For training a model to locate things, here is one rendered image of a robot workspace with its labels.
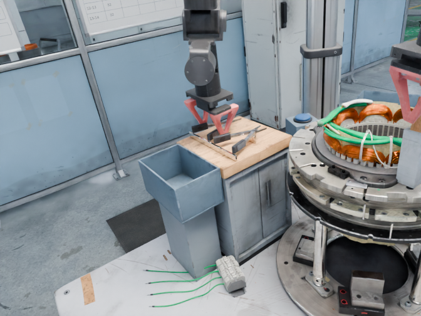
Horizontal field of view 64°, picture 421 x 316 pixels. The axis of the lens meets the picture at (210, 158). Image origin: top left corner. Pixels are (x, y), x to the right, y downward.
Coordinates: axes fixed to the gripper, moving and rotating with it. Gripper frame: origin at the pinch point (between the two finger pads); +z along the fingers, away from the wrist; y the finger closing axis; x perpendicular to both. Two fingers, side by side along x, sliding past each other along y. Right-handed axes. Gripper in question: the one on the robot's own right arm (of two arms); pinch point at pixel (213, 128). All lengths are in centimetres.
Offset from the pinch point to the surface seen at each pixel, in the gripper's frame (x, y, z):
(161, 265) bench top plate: -22.1, 1.3, 30.1
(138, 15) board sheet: 69, -186, 1
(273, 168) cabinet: 6.4, 13.2, 8.6
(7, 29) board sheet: -16, -190, -8
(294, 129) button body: 21.4, 6.0, 7.1
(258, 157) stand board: 1.4, 14.0, 2.9
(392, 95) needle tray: 48, 17, 4
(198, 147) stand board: -6.0, 1.7, 2.0
